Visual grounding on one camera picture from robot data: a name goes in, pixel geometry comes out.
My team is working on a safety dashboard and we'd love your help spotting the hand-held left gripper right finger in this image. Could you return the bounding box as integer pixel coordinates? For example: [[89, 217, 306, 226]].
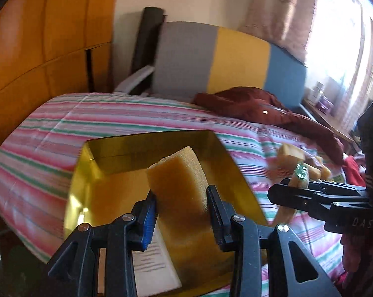
[[206, 185, 341, 297]]

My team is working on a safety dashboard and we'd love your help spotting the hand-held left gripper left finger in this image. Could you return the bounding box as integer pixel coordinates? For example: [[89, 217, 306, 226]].
[[47, 190, 157, 297]]

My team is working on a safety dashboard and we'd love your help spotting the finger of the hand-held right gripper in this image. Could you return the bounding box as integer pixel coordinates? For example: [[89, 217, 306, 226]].
[[282, 179, 368, 197], [267, 184, 369, 220]]

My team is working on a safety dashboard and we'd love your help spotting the green rice cracker packet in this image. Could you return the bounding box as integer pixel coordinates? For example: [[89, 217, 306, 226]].
[[276, 162, 310, 223]]

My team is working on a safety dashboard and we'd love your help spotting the gold tin box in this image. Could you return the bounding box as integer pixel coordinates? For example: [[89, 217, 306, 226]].
[[64, 130, 269, 297]]

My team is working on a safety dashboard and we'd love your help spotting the person's right hand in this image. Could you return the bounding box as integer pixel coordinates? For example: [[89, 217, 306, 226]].
[[342, 233, 364, 273]]

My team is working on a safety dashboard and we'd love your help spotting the red cloth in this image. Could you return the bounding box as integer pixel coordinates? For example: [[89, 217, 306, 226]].
[[344, 155, 367, 188]]

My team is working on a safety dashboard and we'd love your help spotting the white paper leaflet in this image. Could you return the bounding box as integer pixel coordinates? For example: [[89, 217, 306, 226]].
[[132, 217, 182, 297]]

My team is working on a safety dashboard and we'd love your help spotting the wooden bedside table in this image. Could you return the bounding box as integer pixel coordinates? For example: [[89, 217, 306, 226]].
[[304, 98, 358, 149]]

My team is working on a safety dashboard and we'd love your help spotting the purple container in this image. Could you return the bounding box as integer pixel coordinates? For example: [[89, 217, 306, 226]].
[[318, 94, 333, 112]]

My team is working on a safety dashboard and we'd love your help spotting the white box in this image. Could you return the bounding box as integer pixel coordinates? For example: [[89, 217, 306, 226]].
[[310, 82, 326, 102]]

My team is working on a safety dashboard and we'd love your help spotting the dark red jacket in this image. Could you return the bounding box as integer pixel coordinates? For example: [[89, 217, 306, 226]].
[[193, 87, 344, 164]]

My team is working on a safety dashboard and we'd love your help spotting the striped bed blanket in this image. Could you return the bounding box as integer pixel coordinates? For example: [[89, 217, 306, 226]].
[[0, 93, 354, 288]]

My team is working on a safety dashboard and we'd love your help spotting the grey chair armrest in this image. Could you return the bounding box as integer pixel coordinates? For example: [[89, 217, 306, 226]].
[[114, 66, 154, 95]]

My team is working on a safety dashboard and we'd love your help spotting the bright window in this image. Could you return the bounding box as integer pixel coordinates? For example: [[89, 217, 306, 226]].
[[307, 0, 373, 130]]

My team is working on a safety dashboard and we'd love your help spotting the black rolled mat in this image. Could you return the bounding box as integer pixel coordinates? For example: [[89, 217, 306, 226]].
[[131, 7, 165, 75]]

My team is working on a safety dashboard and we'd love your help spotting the patterned curtain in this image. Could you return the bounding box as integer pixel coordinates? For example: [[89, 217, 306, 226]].
[[237, 0, 324, 64]]

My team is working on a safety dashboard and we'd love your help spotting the wooden wardrobe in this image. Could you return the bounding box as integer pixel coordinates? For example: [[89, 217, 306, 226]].
[[0, 0, 120, 161]]

